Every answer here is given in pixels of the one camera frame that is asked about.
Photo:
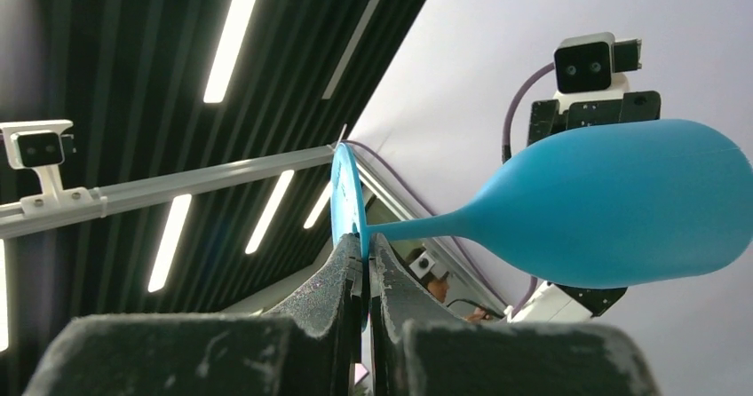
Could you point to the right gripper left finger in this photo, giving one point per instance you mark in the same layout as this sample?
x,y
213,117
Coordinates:
x,y
305,345

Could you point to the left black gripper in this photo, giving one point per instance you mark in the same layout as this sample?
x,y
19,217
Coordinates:
x,y
548,117

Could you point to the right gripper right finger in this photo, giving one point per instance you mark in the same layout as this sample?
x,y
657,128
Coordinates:
x,y
421,348

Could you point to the blue wine glass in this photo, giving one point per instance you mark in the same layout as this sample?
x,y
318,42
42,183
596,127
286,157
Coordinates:
x,y
599,207

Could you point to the aluminium overhead beam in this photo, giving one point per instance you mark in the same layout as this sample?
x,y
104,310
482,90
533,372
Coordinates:
x,y
37,213

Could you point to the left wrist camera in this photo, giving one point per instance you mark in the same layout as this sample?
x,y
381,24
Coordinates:
x,y
594,67

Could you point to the top external camera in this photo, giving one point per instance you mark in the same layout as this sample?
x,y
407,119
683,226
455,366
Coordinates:
x,y
34,144

